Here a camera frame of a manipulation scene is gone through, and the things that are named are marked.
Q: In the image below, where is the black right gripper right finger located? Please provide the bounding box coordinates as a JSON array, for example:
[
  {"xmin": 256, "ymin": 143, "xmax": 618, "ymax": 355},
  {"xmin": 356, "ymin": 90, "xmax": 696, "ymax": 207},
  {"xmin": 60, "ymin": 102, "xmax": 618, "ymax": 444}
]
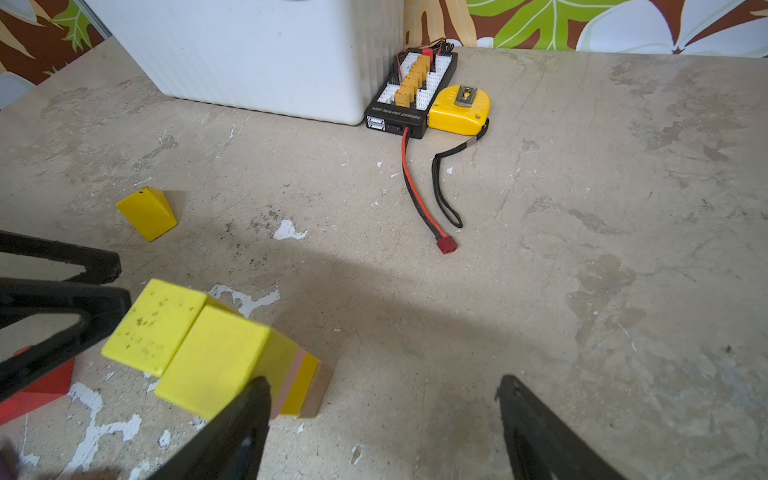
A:
[{"xmin": 496, "ymin": 375, "xmax": 623, "ymax": 479}]

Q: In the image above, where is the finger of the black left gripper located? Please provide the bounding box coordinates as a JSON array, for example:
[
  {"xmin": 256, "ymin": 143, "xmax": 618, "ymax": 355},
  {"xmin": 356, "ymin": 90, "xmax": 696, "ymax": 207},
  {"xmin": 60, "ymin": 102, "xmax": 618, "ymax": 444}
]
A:
[
  {"xmin": 1, "ymin": 231, "xmax": 122, "ymax": 285},
  {"xmin": 1, "ymin": 278, "xmax": 132, "ymax": 401}
]

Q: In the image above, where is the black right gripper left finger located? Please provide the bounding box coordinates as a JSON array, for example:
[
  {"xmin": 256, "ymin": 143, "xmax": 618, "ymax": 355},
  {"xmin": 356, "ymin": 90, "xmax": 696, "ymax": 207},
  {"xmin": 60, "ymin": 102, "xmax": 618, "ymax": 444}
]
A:
[{"xmin": 151, "ymin": 377, "xmax": 271, "ymax": 479}]

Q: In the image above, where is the lime cube block front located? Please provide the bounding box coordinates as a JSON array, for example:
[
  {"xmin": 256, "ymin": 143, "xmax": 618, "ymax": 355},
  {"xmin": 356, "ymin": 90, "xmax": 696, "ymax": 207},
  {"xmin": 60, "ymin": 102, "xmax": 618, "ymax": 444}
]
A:
[{"xmin": 102, "ymin": 279, "xmax": 236, "ymax": 377}]

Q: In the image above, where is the lime cube block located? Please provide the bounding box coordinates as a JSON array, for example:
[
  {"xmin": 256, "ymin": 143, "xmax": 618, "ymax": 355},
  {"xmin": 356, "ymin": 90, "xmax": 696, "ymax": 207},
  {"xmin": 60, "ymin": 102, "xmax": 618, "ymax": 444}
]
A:
[
  {"xmin": 155, "ymin": 306, "xmax": 299, "ymax": 421},
  {"xmin": 102, "ymin": 279, "xmax": 236, "ymax": 377}
]

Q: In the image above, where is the red arch wood block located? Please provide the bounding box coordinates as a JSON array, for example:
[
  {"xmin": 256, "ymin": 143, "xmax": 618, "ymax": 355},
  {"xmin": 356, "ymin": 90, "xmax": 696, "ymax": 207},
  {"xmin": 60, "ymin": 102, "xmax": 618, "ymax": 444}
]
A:
[{"xmin": 0, "ymin": 359, "xmax": 75, "ymax": 425}]

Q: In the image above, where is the yellow arch wood block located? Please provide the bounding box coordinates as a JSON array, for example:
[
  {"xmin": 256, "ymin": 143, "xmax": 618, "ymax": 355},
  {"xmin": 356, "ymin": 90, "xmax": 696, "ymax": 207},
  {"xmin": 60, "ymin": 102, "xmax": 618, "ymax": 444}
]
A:
[{"xmin": 279, "ymin": 351, "xmax": 319, "ymax": 416}]

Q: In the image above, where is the natural wood arch block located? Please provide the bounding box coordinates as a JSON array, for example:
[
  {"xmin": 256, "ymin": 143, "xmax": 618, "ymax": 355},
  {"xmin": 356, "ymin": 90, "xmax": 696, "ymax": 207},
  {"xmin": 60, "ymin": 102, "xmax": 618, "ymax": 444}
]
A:
[{"xmin": 298, "ymin": 363, "xmax": 333, "ymax": 419}]

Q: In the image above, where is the pink rectangular wood block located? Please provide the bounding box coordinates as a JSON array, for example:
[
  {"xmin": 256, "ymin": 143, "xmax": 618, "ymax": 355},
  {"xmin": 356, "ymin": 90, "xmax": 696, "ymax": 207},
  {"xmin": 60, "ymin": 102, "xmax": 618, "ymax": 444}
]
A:
[{"xmin": 270, "ymin": 347, "xmax": 306, "ymax": 420}]

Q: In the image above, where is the yellow triangular wood block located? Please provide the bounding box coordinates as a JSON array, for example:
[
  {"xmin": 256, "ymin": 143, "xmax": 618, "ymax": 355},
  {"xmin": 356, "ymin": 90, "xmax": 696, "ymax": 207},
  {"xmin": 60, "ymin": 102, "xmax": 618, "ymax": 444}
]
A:
[{"xmin": 116, "ymin": 187, "xmax": 178, "ymax": 242}]

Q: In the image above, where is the white storage box brown lid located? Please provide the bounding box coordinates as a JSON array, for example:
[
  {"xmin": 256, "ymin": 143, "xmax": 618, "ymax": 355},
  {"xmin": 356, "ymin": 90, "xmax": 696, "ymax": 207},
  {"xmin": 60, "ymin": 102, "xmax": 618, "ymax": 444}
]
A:
[{"xmin": 88, "ymin": 1, "xmax": 404, "ymax": 125}]

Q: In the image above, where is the yellow tape measure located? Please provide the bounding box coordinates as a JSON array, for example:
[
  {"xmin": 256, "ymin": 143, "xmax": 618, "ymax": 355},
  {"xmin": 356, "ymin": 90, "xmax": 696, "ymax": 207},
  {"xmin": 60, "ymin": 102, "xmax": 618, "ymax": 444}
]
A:
[{"xmin": 427, "ymin": 85, "xmax": 492, "ymax": 136}]

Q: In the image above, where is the red black power cable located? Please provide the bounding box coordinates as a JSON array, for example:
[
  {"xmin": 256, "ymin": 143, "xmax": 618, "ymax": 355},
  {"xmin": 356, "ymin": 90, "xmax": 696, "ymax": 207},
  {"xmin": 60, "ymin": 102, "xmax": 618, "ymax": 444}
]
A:
[{"xmin": 400, "ymin": 127, "xmax": 460, "ymax": 256}]

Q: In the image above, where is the black wrist strap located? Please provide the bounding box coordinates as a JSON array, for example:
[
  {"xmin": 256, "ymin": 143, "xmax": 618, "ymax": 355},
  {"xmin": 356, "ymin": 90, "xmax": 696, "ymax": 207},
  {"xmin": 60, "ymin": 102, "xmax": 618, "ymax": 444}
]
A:
[{"xmin": 431, "ymin": 119, "xmax": 490, "ymax": 230}]

